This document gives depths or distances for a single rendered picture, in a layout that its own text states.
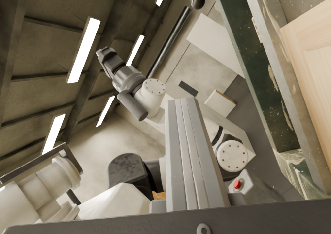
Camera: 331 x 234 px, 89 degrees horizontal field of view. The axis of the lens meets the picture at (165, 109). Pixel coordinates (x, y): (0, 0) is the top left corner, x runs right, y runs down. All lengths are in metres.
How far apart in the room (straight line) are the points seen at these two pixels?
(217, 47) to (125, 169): 3.68
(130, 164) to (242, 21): 0.59
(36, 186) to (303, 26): 0.49
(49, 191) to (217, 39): 3.86
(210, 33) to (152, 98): 3.61
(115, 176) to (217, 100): 4.92
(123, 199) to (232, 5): 0.67
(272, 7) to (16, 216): 0.56
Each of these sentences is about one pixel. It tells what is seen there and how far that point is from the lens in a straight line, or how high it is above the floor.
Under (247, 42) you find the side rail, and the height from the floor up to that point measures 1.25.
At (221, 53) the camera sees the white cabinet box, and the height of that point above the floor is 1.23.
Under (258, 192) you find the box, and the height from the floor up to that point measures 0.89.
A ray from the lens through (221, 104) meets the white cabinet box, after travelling 5.30.
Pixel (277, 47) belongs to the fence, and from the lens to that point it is 0.47.
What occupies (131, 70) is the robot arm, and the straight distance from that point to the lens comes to 0.51.
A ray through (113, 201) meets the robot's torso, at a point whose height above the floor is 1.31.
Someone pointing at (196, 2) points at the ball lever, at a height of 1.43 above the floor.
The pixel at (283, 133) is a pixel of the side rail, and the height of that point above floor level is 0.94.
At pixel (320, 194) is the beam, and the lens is 0.61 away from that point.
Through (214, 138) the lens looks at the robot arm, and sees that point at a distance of 0.47.
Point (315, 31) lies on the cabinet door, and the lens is 0.38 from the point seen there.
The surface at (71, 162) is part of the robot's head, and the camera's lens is 0.32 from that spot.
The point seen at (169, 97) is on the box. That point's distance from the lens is 2.58.
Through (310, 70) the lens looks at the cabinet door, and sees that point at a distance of 0.43.
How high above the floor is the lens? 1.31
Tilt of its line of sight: 3 degrees up
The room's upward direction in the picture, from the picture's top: 55 degrees counter-clockwise
